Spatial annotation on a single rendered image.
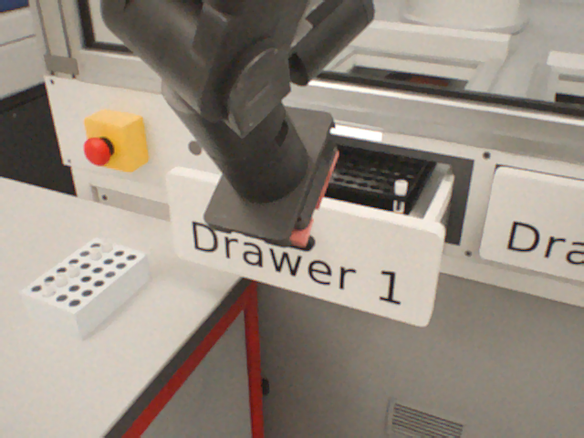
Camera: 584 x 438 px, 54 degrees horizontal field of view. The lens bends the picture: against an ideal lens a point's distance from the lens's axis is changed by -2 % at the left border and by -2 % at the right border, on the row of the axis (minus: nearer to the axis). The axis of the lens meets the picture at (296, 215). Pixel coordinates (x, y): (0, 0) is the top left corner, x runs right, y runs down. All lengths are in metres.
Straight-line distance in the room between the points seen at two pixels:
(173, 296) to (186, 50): 0.49
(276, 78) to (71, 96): 0.65
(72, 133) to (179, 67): 0.69
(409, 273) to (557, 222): 0.19
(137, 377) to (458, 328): 0.41
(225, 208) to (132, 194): 0.52
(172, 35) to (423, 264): 0.35
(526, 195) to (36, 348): 0.55
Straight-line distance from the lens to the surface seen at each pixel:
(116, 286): 0.69
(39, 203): 0.96
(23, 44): 1.35
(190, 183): 0.60
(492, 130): 0.64
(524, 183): 0.64
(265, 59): 0.25
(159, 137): 0.82
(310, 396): 0.99
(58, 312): 0.67
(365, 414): 0.97
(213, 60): 0.23
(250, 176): 0.36
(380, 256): 0.54
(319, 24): 0.33
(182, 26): 0.25
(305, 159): 0.39
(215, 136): 0.32
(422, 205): 0.74
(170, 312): 0.69
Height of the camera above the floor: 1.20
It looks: 31 degrees down
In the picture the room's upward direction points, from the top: straight up
